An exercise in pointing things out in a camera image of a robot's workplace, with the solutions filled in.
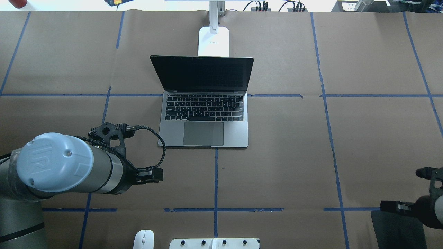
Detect black mouse pad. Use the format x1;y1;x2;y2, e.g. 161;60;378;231
370;211;428;249

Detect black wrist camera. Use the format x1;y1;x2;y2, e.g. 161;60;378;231
88;122;135;151

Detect white computer mouse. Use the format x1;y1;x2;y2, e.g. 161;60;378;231
133;230;154;249

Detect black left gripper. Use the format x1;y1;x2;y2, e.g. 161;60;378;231
134;167;164;184

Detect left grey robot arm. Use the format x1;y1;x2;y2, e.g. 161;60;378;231
1;133;164;249

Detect red cylinder bottle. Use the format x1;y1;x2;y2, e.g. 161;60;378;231
9;0;28;9

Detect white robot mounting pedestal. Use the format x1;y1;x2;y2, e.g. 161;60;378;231
169;238;261;249

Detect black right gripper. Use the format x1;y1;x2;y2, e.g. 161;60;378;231
380;200;415;216

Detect black braided camera cable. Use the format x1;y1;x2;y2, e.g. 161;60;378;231
74;125;166;172

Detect silver grey laptop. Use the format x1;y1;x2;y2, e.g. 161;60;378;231
149;55;254;148

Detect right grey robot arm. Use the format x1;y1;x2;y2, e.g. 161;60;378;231
380;195;443;230

